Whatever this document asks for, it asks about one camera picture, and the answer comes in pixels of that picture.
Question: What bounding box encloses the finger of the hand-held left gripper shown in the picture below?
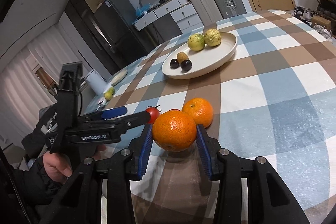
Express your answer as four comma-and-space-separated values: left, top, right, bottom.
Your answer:
79, 106, 128, 122
89, 111, 151, 133

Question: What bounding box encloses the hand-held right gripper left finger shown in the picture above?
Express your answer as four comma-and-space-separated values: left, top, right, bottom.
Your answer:
39, 123, 154, 224

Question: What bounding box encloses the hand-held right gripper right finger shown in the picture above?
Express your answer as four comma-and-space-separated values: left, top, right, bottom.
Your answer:
196, 124, 311, 224

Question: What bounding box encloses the orange mandarin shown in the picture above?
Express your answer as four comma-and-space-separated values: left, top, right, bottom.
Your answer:
182, 98, 214, 128
152, 110, 197, 152

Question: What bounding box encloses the cream round plate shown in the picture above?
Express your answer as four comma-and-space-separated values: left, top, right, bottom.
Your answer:
161, 31, 238, 80

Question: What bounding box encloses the smooth yellow-green guava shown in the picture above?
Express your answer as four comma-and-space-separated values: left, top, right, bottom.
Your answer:
187, 34, 206, 51

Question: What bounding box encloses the bumpy yellow guava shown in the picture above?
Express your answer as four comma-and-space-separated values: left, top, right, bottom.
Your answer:
204, 28, 222, 46

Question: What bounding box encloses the person's left forearm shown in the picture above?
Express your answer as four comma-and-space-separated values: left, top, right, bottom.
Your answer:
0, 153, 71, 224

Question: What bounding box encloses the person's left hand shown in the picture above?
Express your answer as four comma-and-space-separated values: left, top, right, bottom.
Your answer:
43, 144, 107, 178

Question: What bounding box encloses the light blue checked tablecloth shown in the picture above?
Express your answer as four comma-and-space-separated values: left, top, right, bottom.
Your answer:
85, 56, 147, 112

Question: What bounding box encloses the white cylindrical kettle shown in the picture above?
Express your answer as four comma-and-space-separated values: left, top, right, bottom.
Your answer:
85, 69, 109, 94

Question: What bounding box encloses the small cream plate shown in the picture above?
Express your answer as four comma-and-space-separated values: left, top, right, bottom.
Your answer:
110, 68, 128, 85

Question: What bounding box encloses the white curtain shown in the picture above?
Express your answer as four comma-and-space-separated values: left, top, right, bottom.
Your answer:
0, 27, 87, 140

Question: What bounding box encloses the dark wardrobe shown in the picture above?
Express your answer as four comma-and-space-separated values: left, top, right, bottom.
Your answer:
64, 0, 121, 75

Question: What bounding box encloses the dark grey fridge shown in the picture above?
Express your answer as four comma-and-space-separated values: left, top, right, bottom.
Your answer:
93, 0, 150, 56

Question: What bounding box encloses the blue plastic bag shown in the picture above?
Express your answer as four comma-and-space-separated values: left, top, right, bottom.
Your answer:
135, 3, 154, 17

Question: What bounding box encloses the white desk with drawers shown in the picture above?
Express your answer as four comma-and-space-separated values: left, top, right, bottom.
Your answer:
133, 0, 204, 35

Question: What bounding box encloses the white suitcase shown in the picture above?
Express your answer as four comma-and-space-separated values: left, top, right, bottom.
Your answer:
185, 0, 222, 22

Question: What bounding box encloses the pile of loose sneakers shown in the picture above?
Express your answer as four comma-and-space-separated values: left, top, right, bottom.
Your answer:
293, 6, 334, 42

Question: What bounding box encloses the small cardboard box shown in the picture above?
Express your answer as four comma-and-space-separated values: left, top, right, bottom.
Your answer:
311, 15, 332, 28

